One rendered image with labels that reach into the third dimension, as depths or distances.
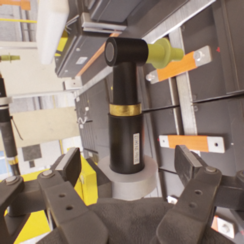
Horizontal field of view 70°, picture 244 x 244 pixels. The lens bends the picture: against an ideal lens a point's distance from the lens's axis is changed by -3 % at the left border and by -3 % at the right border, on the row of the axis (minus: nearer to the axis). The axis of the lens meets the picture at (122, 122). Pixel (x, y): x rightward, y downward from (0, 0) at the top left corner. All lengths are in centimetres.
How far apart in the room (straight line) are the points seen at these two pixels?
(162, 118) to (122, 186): 22
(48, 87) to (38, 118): 79
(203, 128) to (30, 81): 447
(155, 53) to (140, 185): 16
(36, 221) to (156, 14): 41
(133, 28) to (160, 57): 26
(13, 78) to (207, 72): 451
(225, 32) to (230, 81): 7
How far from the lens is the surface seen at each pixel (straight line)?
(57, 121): 464
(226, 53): 30
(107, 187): 21
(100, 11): 44
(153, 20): 44
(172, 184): 44
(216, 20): 31
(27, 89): 462
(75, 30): 55
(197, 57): 31
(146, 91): 43
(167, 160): 42
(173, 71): 36
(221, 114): 31
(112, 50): 21
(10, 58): 81
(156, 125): 42
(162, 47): 25
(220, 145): 32
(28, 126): 459
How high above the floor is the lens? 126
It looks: 28 degrees down
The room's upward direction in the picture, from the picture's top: 100 degrees counter-clockwise
